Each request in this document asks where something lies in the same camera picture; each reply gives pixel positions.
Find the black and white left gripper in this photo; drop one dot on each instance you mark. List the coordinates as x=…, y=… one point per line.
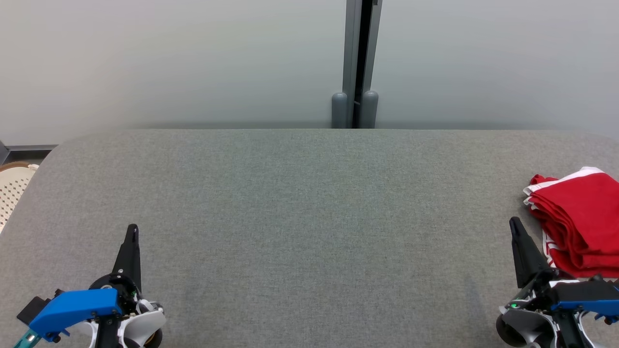
x=140, y=324

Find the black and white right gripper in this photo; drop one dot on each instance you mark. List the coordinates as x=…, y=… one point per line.
x=524, y=324

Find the red and white shorts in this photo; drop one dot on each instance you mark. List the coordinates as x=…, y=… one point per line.
x=580, y=208

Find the red jersey with black number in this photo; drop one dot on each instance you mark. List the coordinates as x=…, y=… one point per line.
x=587, y=269

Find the cream perforated laundry basket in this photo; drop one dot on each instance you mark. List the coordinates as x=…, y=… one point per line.
x=13, y=193

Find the grey fabric sofa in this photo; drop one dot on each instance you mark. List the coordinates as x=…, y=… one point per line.
x=300, y=232

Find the blue right wrist camera housing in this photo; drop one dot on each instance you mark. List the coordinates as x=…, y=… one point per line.
x=587, y=297

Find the grey aluminium partition post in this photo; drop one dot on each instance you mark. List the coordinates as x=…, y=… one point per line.
x=360, y=58

